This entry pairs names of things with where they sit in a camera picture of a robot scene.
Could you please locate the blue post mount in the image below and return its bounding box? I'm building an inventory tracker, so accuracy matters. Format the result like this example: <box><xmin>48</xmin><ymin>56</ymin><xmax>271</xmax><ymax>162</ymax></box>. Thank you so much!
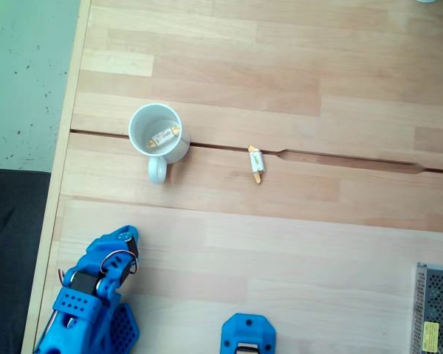
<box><xmin>220</xmin><ymin>313</ymin><xmax>277</xmax><ymax>354</ymax></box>

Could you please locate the white printed mug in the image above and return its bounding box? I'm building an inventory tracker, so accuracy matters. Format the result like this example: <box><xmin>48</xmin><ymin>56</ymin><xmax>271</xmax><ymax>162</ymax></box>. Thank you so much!
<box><xmin>128</xmin><ymin>103</ymin><xmax>191</xmax><ymax>185</ymax></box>

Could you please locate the metal mesh power supply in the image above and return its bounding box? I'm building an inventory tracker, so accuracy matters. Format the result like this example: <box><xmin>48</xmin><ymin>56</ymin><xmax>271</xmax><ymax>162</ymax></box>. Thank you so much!
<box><xmin>411</xmin><ymin>261</ymin><xmax>443</xmax><ymax>354</ymax></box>

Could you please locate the caramel sweet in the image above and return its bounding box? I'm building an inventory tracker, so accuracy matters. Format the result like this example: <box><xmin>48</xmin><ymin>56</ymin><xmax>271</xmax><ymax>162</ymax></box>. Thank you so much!
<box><xmin>247</xmin><ymin>145</ymin><xmax>267</xmax><ymax>185</ymax></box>
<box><xmin>147</xmin><ymin>125</ymin><xmax>182</xmax><ymax>149</ymax></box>

